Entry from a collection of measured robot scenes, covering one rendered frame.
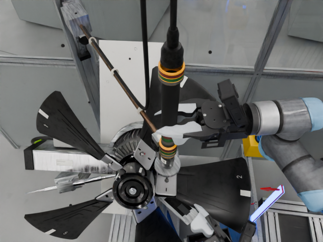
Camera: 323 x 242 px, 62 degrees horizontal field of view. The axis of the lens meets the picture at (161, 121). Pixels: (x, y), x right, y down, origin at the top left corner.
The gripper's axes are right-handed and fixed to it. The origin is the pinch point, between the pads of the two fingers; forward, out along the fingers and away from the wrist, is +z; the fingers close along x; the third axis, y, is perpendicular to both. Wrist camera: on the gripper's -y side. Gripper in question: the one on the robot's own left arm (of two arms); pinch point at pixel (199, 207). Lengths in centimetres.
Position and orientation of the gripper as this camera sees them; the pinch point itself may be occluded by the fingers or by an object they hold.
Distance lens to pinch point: 82.8
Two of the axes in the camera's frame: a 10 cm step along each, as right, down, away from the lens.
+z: -5.5, -6.8, 4.9
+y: -8.3, 5.1, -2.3
